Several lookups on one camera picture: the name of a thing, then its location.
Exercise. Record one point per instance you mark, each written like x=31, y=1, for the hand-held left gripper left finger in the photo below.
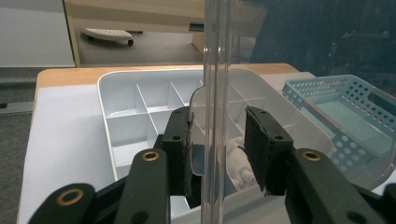
x=179, y=149

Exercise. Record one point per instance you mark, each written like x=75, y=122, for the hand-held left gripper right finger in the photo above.
x=267, y=149

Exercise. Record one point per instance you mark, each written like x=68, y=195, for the white sock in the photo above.
x=236, y=165

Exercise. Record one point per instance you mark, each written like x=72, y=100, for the white divided organizer box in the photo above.
x=124, y=130

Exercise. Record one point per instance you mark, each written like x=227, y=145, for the blue perforated plastic basket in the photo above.
x=351, y=124

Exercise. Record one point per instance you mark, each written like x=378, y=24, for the black curtain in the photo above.
x=327, y=37

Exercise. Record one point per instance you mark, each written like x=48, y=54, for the white cabinet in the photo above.
x=34, y=37

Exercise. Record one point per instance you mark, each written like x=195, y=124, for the aluminium floor rail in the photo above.
x=15, y=108

